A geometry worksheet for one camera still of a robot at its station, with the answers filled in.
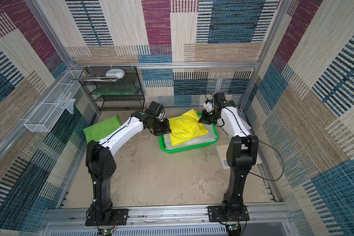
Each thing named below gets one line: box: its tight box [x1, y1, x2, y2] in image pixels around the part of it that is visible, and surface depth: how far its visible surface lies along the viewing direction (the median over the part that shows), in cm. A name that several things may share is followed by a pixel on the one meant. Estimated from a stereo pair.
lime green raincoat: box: [82, 115, 122, 144], surface depth 110 cm
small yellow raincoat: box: [168, 109, 209, 147], surface depth 89 cm
